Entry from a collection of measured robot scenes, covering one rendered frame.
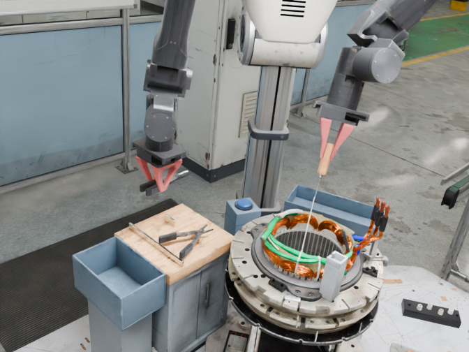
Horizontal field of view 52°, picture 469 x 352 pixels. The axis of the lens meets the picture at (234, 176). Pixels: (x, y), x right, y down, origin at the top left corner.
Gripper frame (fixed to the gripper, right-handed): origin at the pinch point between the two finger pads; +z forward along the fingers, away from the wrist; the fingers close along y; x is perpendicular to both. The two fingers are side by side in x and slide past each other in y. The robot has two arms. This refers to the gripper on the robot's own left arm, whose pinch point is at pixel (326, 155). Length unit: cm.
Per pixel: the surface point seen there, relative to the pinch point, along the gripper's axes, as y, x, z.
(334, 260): 6.1, -7.0, 17.1
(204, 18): -82, 213, -46
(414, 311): 37, 40, 38
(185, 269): -20.7, 1.1, 30.3
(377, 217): 13.1, 4.0, 9.5
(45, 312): -96, 106, 112
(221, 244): -15.8, 10.1, 25.9
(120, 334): -30, -4, 46
